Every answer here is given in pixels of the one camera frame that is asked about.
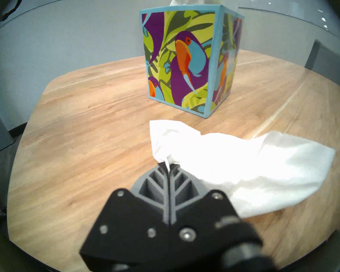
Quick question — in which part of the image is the wide glass wall whiteboard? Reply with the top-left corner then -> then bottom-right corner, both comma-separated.
224,0 -> 340,41

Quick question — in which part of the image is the colourful toucan tissue box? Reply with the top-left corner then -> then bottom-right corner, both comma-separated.
140,5 -> 245,118

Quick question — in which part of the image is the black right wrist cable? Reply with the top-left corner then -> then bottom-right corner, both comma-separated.
0,0 -> 25,21

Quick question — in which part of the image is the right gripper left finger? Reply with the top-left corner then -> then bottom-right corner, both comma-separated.
79,162 -> 173,271

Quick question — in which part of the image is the wall whiteboard with writing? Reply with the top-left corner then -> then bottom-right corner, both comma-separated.
0,0 -> 173,48

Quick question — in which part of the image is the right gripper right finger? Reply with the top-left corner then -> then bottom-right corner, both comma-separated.
170,164 -> 262,255

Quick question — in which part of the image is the grey mesh office chair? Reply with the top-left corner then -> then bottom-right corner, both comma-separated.
305,39 -> 340,93

